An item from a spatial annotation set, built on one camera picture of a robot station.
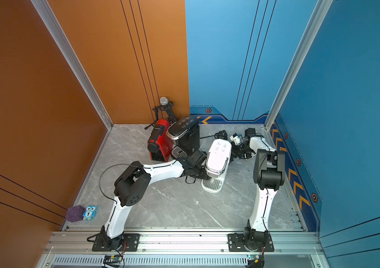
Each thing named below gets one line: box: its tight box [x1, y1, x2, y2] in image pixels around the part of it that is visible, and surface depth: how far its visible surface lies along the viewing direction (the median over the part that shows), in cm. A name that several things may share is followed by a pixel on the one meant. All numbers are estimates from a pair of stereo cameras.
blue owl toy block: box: [82, 204, 99, 221], surface depth 82 cm
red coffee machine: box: [147, 118, 173, 163], surface depth 93 cm
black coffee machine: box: [165, 115, 201, 159], surface depth 92 cm
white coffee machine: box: [201, 139, 232, 194], surface depth 79 cm
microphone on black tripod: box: [144, 96, 178, 129], surface depth 105 cm
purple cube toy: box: [65, 205, 86, 223], surface depth 79 cm
